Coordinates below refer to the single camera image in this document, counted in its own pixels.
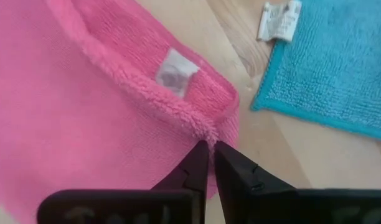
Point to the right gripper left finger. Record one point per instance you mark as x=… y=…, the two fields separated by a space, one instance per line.
x=131 y=208

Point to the blue microfiber towel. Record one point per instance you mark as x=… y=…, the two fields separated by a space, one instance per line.
x=333 y=77

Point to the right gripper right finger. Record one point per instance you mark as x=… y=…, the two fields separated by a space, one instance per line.
x=271 y=205

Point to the pink microfiber towel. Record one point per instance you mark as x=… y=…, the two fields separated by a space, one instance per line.
x=69 y=109

